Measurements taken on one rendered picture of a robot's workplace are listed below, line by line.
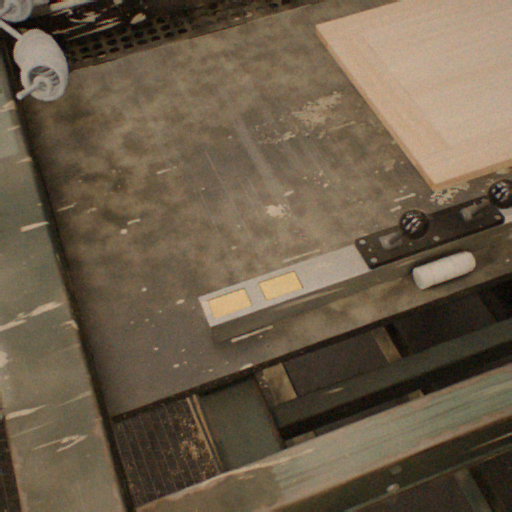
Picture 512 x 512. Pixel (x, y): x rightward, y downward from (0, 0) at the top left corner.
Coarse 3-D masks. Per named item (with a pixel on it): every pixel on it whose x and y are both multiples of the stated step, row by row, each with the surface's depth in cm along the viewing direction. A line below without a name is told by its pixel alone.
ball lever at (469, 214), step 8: (496, 184) 92; (504, 184) 92; (488, 192) 93; (496, 192) 92; (504, 192) 91; (488, 200) 94; (496, 200) 92; (504, 200) 91; (472, 208) 102; (480, 208) 99; (504, 208) 93; (464, 216) 102; (472, 216) 102; (480, 216) 102
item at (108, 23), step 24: (48, 0) 134; (72, 0) 139; (96, 0) 139; (120, 0) 141; (144, 0) 143; (168, 0) 144; (192, 0) 146; (216, 0) 148; (24, 24) 138; (48, 24) 139; (72, 24) 141; (96, 24) 143; (120, 24) 144
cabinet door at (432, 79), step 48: (432, 0) 141; (480, 0) 140; (336, 48) 134; (384, 48) 133; (432, 48) 132; (480, 48) 131; (384, 96) 125; (432, 96) 124; (480, 96) 123; (432, 144) 117; (480, 144) 116
